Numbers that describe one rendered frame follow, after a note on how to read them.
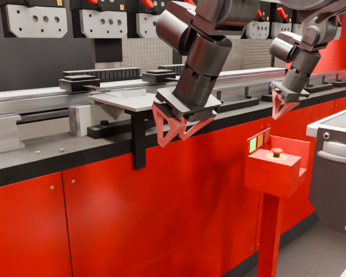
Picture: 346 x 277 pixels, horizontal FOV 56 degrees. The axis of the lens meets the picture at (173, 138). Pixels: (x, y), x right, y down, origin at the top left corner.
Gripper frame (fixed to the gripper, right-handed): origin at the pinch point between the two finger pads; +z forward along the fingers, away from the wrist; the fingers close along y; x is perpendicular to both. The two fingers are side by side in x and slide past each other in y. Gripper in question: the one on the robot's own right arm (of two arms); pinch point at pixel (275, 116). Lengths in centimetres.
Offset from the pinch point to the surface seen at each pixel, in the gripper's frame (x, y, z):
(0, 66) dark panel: -87, 57, 31
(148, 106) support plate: -15.0, 33.0, 6.0
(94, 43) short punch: -46, 38, 2
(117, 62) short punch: -45, 29, 7
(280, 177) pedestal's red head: 4.8, -13.0, 21.2
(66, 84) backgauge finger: -62, 39, 25
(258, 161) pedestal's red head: -3.8, -10.2, 21.0
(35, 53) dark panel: -91, 43, 25
